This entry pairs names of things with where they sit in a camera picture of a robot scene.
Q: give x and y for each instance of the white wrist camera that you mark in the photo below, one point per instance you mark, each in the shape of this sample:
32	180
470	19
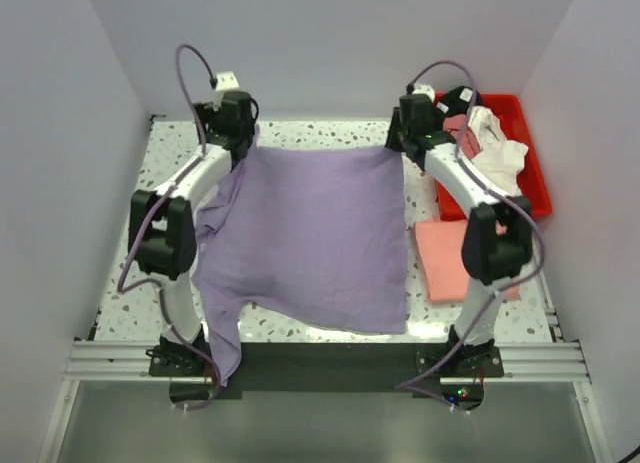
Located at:
423	89
222	83

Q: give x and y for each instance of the lavender purple t-shirt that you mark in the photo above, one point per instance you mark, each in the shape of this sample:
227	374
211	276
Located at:
315	235

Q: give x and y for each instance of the aluminium extrusion rail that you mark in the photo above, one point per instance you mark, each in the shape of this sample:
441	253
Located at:
546	362

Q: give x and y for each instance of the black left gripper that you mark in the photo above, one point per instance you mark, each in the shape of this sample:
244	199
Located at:
208	116

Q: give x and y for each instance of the red plastic bin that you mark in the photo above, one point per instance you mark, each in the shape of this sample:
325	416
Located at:
507	108

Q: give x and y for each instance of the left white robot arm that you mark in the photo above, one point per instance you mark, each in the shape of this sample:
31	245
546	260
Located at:
161	234

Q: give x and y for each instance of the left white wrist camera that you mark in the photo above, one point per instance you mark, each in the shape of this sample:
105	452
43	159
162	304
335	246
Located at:
222	83

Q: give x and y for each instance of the folded salmon pink t-shirt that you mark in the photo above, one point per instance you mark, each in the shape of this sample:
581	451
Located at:
439	249

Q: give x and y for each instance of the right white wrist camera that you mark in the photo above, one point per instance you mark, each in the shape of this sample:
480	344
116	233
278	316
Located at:
423	89

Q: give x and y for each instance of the black t-shirt with label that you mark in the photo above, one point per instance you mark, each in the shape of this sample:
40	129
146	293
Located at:
457	101

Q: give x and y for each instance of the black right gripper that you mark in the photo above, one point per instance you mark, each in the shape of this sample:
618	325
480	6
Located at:
391	140

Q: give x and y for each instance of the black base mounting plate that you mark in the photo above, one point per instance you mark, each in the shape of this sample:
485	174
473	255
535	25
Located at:
300	367

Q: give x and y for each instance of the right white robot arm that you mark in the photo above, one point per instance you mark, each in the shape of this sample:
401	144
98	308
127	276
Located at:
498	239

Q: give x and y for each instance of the dusty pink t-shirt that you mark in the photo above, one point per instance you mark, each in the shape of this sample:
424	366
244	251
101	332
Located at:
460	133

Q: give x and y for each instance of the white printed t-shirt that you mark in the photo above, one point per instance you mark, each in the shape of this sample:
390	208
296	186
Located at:
496	156

